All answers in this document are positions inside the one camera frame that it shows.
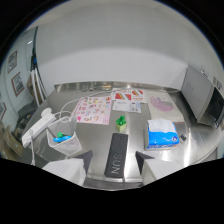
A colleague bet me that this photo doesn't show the blue tissue pack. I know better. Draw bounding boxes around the blue tissue pack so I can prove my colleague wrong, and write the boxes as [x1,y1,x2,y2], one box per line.
[144,118,180,151]

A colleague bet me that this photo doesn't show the blue marker pen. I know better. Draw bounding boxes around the blue marker pen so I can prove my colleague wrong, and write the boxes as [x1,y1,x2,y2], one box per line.
[53,135,72,143]

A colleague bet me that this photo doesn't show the black rectangular case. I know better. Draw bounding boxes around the black rectangular case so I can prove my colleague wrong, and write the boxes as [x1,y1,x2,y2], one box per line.
[103,132,129,179]

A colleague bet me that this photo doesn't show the white power strip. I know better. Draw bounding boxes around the white power strip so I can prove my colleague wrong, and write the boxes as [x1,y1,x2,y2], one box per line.
[21,107,57,149]

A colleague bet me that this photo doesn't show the green toy block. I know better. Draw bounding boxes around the green toy block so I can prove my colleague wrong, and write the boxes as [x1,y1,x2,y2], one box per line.
[115,115,128,133]

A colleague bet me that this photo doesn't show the purple pattern sheet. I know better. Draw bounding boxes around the purple pattern sheet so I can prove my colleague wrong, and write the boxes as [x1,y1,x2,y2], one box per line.
[146,92,185,124]

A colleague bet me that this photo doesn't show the cardboard box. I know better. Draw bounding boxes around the cardboard box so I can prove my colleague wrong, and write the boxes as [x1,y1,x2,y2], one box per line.
[0,121,24,161]

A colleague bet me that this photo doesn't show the pink sticker sheet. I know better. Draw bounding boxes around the pink sticker sheet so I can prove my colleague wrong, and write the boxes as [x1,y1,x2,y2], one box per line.
[72,95,113,126]

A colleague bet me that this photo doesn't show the white printed sheet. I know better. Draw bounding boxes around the white printed sheet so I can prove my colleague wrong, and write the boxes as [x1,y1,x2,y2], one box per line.
[112,100,142,114]

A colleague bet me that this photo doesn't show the red sticker sheet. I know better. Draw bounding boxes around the red sticker sheet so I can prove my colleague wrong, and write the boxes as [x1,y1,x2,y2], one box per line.
[111,88,148,104]

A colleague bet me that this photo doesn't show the grey microwave oven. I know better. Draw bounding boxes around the grey microwave oven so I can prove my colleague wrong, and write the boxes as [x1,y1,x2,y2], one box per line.
[180,64,224,128]

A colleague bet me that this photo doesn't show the white rack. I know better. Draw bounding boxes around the white rack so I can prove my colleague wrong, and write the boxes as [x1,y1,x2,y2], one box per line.
[27,69,48,108]

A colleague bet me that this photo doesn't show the white wire mesh basket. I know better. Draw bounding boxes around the white wire mesh basket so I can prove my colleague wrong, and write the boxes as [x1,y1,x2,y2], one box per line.
[46,115,83,158]

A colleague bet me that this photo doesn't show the white power cable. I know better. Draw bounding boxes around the white power cable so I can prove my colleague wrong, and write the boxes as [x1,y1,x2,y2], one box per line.
[29,89,111,166]

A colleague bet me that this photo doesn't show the framed wall picture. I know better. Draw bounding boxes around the framed wall picture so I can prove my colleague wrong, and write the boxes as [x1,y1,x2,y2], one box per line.
[10,71,26,98]
[6,50,18,74]

